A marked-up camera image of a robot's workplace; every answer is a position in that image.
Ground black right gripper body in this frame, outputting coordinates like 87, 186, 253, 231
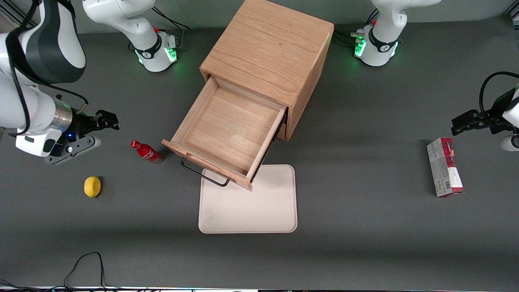
61, 110, 100, 143

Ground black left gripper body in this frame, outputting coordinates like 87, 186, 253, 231
483, 89, 516, 128

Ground black metal drawer handle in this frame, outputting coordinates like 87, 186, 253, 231
180, 157, 231, 187

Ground wooden drawer cabinet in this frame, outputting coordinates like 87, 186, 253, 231
199, 0, 335, 142

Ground red cola bottle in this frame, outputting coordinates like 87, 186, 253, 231
130, 140, 163, 165

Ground red plaid carton box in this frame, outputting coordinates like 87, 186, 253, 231
427, 137, 464, 198

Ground yellow lemon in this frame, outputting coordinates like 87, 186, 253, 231
84, 176, 101, 198

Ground cream plastic tray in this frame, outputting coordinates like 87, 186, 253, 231
198, 164, 298, 234

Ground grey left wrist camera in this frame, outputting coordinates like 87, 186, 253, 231
500, 135, 519, 152

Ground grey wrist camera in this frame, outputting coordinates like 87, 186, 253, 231
500, 135, 519, 152
44, 136, 102, 165

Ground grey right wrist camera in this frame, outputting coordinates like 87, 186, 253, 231
44, 136, 102, 165

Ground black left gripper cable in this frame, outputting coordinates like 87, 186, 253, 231
479, 71, 519, 116

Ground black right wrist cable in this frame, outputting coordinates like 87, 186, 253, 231
5, 0, 89, 136

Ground black right arm base cables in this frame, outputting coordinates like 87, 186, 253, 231
153, 6, 192, 49

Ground black arm base cables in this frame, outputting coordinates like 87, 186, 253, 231
332, 29, 365, 48
153, 6, 192, 49

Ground black looped cable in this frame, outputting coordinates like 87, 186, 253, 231
64, 252, 108, 289

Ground black left arm base cables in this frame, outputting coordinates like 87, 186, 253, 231
332, 29, 365, 48

